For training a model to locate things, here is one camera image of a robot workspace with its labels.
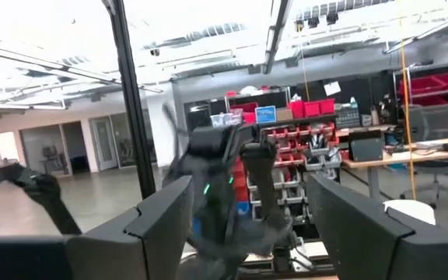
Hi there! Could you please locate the blue sign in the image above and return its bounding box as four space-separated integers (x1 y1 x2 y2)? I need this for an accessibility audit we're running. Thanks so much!
254 105 278 125

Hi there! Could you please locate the wooden top desk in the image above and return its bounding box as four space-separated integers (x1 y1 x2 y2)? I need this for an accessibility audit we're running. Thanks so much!
341 135 448 203

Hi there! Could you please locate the grey office chair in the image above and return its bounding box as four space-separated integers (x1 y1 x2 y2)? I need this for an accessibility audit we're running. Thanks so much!
399 103 448 205

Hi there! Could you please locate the white paper sheet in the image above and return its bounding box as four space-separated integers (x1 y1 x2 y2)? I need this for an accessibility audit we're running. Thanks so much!
323 80 341 97

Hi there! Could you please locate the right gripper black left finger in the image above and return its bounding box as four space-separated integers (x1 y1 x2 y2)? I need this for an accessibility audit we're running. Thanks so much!
0 174 194 280

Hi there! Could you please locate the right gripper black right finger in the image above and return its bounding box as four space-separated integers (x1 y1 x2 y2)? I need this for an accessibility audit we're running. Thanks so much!
304 173 448 280

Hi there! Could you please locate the shelf rack with red bins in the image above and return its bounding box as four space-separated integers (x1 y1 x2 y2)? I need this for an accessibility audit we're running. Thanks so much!
393 61 448 131
223 88 341 234

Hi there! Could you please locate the yellow hanging cable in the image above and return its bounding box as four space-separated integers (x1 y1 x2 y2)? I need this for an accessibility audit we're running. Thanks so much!
397 0 418 201

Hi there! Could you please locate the black rig frame post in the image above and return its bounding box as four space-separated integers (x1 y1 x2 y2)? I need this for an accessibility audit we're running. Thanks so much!
101 0 158 200

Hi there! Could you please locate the glass door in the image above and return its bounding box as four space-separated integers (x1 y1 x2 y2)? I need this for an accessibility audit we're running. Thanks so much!
89 114 121 173

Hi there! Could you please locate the black overhead frame beam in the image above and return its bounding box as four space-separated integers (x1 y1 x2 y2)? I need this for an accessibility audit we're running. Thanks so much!
261 0 294 75

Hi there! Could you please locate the small white device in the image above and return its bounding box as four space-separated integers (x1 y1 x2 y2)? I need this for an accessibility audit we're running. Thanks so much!
288 236 315 271

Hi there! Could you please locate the black equipment case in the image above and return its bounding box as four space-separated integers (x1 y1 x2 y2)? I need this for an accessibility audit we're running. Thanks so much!
348 129 385 163

